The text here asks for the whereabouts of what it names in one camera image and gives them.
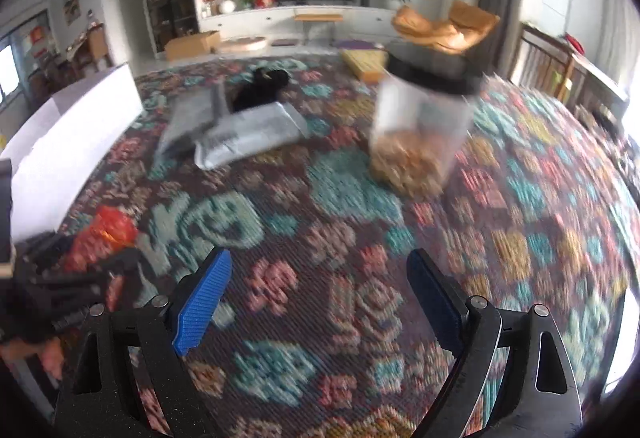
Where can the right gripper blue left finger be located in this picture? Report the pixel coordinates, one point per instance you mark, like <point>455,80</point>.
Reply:
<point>195,299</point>

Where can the wooden crib rail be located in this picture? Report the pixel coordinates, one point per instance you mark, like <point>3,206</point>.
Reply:
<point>553,66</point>

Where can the flat yellow cardboard box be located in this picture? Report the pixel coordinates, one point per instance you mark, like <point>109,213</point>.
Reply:
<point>368,66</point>

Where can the clear jar with black lid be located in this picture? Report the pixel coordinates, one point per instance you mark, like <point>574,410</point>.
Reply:
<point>423,112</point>

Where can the person's hand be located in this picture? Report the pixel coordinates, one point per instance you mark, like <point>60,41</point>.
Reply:
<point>50,354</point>

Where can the small wooden bench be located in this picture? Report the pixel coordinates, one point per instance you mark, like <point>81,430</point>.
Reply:
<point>307,20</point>

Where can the white cardboard storage box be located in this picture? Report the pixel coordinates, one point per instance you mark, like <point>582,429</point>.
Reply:
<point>55,152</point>

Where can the white round vase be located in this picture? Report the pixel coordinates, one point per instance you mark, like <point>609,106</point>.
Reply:
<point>227,7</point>

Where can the purple floor mat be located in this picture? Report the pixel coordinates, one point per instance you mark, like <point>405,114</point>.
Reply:
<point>358,45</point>

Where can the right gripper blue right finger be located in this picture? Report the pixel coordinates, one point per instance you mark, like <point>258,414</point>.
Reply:
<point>443,302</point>

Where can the colourful woven patterned table cloth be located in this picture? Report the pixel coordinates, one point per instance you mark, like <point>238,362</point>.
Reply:
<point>318,333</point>

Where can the orange lounge chair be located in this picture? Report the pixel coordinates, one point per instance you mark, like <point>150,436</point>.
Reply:
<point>465,27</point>

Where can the grey plastic package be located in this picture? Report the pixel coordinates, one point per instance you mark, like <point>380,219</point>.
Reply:
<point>198,117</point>

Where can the silver snack package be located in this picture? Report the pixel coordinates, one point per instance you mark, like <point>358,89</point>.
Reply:
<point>249,133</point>

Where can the small black pouch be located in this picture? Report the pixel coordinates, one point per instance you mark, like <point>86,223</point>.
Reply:
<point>265,88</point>

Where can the brown cardboard box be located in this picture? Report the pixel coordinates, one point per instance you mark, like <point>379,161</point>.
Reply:
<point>193,45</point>

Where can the white tv cabinet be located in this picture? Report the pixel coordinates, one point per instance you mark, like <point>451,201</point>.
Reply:
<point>370,24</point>

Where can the white sheer curtain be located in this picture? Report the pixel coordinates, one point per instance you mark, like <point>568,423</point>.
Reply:
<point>616,40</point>

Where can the red patterned cushion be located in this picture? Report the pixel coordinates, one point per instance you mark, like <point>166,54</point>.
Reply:
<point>110,231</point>

